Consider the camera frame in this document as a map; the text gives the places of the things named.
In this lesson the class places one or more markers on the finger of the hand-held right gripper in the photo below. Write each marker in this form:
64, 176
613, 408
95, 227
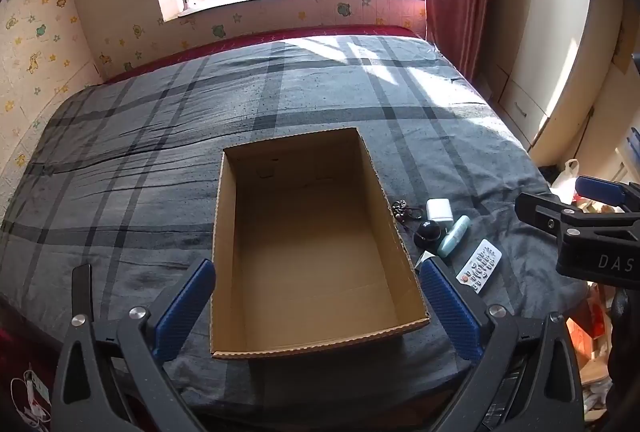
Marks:
545, 212
600, 191

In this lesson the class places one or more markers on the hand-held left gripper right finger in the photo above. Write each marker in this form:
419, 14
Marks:
450, 307

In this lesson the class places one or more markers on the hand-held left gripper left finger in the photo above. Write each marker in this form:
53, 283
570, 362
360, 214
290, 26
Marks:
185, 307

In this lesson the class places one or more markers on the white remote control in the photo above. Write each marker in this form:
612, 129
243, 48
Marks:
480, 264

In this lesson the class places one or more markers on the small white plug charger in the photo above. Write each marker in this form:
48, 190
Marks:
428, 256

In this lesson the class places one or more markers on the teal cosmetic tube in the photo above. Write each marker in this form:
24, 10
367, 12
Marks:
454, 237

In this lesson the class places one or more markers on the black round-cap bottle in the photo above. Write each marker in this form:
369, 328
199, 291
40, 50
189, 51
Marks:
430, 230

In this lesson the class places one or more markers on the large white plug charger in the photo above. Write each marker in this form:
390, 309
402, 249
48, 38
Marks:
439, 209

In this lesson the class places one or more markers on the cardboard box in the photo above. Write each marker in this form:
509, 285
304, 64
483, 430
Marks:
310, 237

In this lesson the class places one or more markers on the white plastic bag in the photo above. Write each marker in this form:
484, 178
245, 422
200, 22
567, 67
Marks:
565, 179

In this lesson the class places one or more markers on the orange clutter pile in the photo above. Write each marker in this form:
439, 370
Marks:
590, 342

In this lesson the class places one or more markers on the cream wardrobe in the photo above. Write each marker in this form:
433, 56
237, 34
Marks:
540, 37

